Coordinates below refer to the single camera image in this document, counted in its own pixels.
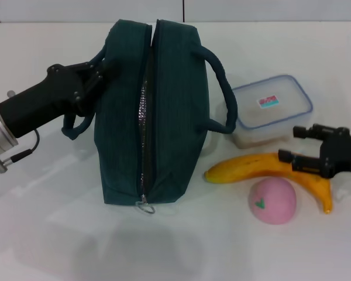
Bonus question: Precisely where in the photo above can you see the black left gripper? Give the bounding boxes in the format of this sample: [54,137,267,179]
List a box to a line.
[0,60,121,138]

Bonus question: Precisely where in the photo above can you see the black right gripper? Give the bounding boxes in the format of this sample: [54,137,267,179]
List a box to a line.
[277,124,351,179]

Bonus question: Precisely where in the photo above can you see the clear container with blue rim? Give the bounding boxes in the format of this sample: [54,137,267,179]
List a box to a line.
[216,74,314,150]

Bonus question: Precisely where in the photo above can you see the pink peach toy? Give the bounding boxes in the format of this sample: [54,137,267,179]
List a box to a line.
[249,179,298,225]

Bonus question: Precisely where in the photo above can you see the yellow banana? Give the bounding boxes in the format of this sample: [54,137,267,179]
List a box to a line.
[204,152,333,214]

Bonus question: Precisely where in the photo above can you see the dark teal zip bag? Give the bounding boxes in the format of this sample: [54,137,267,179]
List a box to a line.
[60,19,238,205]

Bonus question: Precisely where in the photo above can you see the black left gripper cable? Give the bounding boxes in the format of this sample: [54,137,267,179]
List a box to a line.
[10,128,40,163]

